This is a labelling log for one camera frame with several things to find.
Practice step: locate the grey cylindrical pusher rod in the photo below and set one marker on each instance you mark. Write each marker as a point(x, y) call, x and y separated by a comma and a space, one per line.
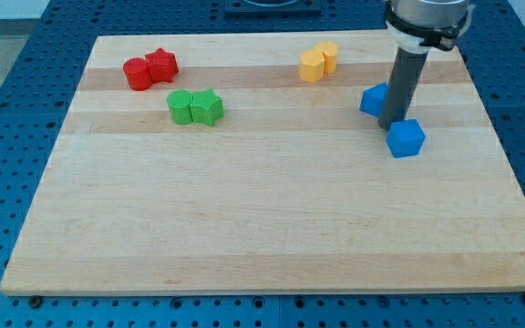
point(401, 87)

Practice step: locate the blue triangle block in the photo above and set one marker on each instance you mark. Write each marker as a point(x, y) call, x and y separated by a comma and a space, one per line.
point(373, 99)

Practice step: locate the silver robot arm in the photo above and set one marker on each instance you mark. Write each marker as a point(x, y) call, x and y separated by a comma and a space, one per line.
point(417, 27)

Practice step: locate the blue cube block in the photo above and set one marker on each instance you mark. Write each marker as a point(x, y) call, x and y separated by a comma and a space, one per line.
point(405, 138)

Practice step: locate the yellow cylinder block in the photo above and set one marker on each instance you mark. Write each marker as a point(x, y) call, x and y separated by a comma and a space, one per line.
point(329, 49)

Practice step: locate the yellow hexagon block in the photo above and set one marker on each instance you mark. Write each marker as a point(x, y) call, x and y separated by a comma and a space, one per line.
point(311, 66)

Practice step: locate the green star block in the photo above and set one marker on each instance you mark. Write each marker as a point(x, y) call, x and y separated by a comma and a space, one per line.
point(206, 107)

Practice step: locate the green cylinder block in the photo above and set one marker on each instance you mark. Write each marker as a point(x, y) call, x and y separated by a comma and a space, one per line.
point(178, 102)

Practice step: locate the wooden board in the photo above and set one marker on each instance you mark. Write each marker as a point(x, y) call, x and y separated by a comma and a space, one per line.
point(293, 190)

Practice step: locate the red star block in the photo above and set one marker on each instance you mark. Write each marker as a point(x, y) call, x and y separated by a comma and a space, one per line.
point(162, 65)

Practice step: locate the red cylinder block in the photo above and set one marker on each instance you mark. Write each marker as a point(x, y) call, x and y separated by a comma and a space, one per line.
point(137, 73)

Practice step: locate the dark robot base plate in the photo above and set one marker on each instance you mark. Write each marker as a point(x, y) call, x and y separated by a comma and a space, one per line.
point(271, 7)

